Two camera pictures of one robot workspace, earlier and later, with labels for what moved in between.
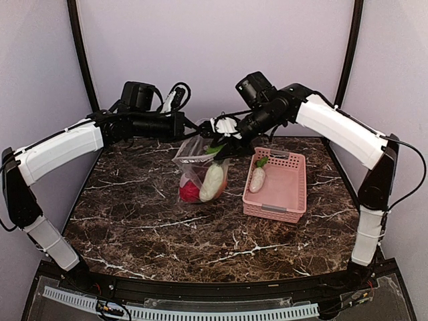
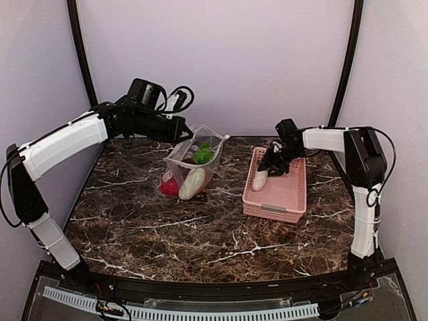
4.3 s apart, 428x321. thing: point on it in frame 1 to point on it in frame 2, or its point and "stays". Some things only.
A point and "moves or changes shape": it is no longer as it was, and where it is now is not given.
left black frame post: x=79 y=40 stays
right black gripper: x=236 y=148 to x=268 y=162
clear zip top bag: x=203 y=178 moves or changes shape
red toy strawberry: x=189 y=192 to x=170 y=188
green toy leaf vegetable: x=215 y=150 to x=204 y=154
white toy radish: x=212 y=182 to x=192 y=183
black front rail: x=220 y=289 stays
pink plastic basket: x=276 y=186 stays
